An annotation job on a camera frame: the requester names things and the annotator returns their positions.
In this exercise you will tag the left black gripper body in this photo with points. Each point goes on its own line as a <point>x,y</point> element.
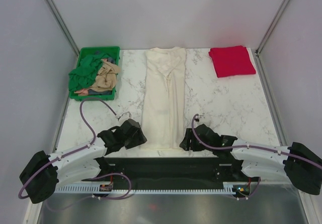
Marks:
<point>124,141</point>

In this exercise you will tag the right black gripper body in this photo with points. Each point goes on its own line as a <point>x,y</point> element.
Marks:
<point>198,147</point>

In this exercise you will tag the cream t shirt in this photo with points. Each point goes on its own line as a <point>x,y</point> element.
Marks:
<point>164,100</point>

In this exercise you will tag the green plastic bin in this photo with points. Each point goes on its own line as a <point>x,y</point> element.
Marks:
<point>113,56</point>

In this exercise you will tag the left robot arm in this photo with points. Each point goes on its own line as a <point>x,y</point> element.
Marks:
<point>45,173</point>

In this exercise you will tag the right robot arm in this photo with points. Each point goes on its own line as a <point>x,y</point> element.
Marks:
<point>296,163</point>

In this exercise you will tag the tan t shirt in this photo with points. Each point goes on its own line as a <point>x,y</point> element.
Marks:
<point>106,78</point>

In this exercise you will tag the green t shirt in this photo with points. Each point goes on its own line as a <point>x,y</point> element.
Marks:
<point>84,75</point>

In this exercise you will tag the red folded t shirt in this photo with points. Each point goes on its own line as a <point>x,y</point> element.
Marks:
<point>231,61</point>

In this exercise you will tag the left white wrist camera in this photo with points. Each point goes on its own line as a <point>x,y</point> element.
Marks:
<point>123,115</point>

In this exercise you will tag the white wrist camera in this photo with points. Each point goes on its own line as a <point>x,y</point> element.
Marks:
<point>123,115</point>
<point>197,117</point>

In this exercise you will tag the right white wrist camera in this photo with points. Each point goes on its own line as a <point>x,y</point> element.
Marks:
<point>197,117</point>

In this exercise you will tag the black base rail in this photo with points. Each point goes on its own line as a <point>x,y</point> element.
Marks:
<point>171,173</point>

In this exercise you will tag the white slotted cable duct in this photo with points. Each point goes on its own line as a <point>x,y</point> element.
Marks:
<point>97,188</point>

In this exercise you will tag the right aluminium frame post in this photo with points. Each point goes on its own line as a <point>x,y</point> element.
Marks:
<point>280,12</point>

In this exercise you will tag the aluminium frame post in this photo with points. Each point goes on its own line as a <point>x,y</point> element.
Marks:
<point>280,12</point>
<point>60,21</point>

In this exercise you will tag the left aluminium frame post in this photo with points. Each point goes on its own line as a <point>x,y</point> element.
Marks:
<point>60,21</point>

